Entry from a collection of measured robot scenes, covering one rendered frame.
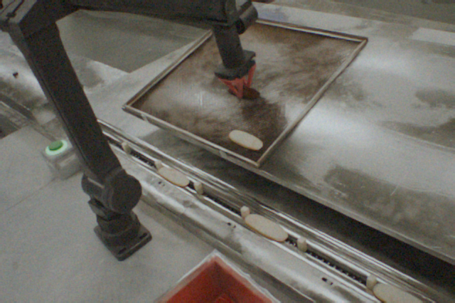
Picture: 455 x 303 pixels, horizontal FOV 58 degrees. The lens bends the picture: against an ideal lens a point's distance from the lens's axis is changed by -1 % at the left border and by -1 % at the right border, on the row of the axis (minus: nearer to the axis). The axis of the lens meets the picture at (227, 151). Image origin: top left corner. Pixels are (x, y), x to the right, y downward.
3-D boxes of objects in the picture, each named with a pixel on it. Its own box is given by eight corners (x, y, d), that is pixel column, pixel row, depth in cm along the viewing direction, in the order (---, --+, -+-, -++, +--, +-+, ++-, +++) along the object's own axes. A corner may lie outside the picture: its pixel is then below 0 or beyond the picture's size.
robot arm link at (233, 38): (205, 26, 96) (224, 29, 93) (222, 11, 99) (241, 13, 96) (213, 51, 101) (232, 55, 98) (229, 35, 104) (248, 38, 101)
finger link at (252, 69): (262, 84, 111) (254, 55, 104) (248, 102, 108) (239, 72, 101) (242, 80, 115) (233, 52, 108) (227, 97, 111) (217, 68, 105)
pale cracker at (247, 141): (225, 138, 101) (224, 135, 100) (235, 128, 102) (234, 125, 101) (256, 153, 95) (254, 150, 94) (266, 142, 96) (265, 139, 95)
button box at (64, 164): (54, 181, 117) (37, 150, 110) (77, 164, 121) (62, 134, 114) (68, 192, 112) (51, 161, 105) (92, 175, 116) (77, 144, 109)
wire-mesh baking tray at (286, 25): (124, 108, 122) (122, 104, 121) (231, 16, 142) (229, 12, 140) (257, 169, 92) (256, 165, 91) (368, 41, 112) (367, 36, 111)
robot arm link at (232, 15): (194, 0, 94) (223, 3, 89) (224, -25, 99) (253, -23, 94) (210, 45, 102) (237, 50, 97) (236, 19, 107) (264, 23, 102)
